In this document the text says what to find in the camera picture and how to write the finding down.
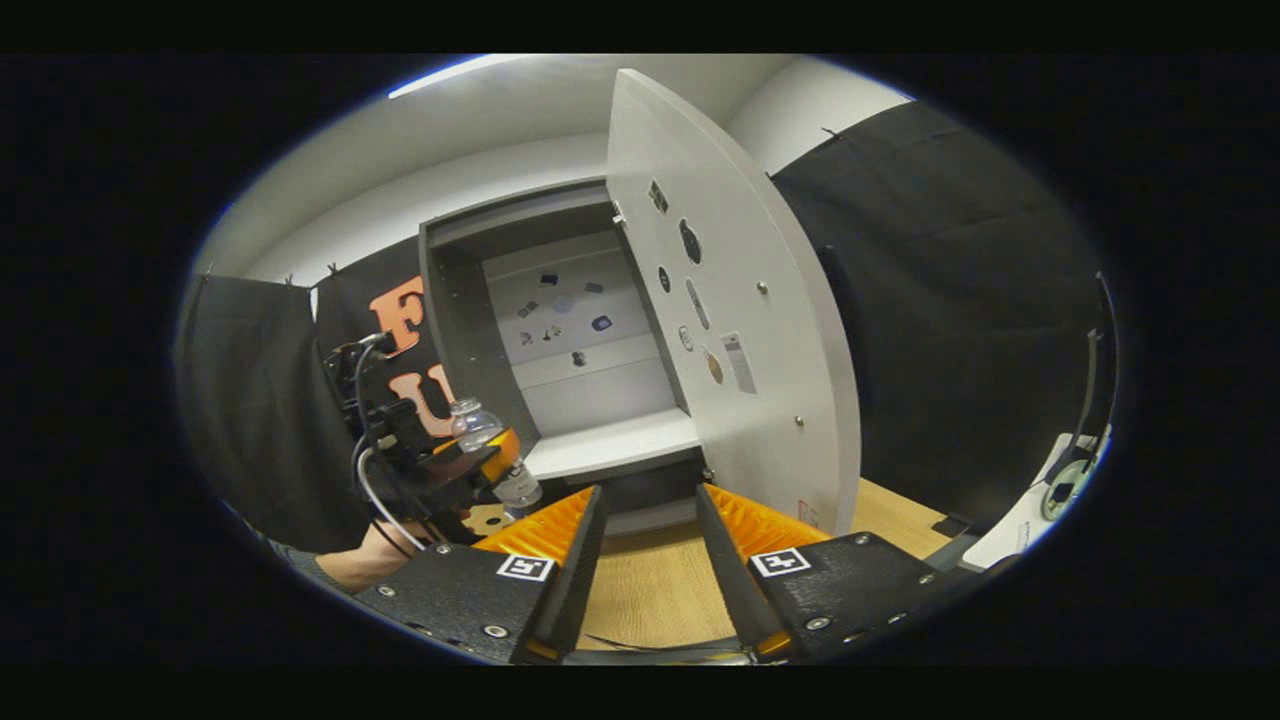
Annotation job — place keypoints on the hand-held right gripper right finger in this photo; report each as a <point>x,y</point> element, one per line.
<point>730,580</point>

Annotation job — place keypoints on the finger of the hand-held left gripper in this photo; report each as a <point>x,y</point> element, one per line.
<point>470,468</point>

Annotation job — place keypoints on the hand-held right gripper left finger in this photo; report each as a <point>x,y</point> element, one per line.
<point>580,580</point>

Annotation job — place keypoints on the clear plastic bottle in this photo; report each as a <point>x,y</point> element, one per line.
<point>475,425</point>

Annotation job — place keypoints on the grey cabinet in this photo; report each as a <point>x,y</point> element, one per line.
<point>460,330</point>

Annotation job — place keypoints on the white cabinet door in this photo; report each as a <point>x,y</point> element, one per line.
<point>770,400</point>

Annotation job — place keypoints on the white cabinet shelf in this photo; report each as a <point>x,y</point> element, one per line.
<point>620,440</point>

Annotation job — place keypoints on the small black block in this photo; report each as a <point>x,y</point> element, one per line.
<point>950,525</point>

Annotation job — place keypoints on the white flat device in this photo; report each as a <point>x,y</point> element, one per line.
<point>1010,530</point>

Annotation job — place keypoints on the round grey-green reel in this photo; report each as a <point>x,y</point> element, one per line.
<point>1065,490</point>

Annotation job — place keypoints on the black backdrop cloth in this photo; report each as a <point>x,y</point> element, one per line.
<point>950,300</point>

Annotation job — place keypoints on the wide ceiling light panel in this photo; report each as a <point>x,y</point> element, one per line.
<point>450,75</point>

